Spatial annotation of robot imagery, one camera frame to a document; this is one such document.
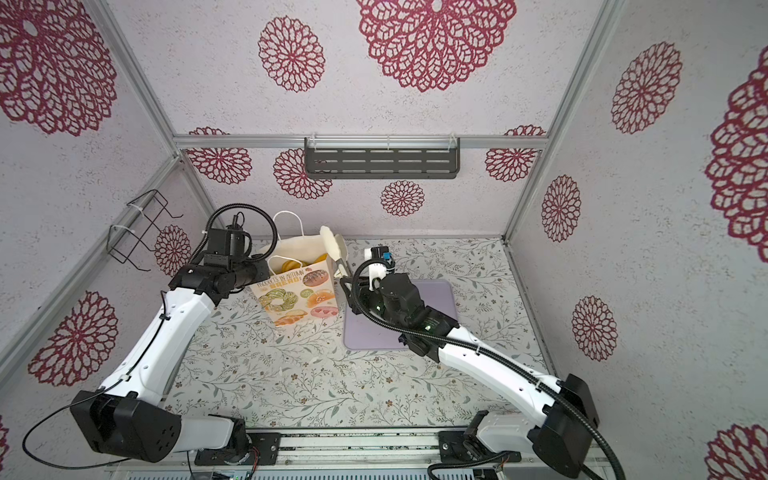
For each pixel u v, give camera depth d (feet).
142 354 1.40
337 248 2.26
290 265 2.87
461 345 1.58
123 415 1.25
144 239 2.55
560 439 1.23
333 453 2.42
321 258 2.95
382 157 3.03
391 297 1.69
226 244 1.88
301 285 2.72
